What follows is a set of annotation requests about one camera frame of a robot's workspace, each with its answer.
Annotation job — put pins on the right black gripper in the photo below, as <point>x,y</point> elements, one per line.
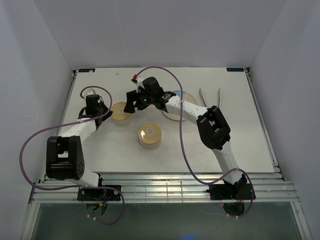
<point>131,97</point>

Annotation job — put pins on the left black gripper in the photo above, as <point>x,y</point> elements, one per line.
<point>106,116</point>

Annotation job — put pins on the wooden lid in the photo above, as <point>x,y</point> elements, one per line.
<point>150,133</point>
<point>118,113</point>

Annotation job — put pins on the steel lunch bowl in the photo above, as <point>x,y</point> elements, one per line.
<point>150,136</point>
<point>122,123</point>

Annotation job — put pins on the ceramic food plate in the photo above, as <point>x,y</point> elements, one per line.
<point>186,97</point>

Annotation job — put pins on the steel tongs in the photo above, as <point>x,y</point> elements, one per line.
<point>200,93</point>

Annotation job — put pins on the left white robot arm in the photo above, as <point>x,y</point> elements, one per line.
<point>64,153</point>

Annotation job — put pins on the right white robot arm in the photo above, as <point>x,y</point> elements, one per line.
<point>212,126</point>

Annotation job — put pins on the left blue label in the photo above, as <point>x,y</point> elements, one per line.
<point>86,70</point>

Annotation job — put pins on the blue label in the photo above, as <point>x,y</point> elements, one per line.
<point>235,69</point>
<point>86,70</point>

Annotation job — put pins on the right blue label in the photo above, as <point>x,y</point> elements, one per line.
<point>235,69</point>

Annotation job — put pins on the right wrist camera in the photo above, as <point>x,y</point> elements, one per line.
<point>138,81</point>

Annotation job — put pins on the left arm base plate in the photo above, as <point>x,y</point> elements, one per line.
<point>107,192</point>

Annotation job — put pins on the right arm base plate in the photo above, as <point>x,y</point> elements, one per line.
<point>224,192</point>

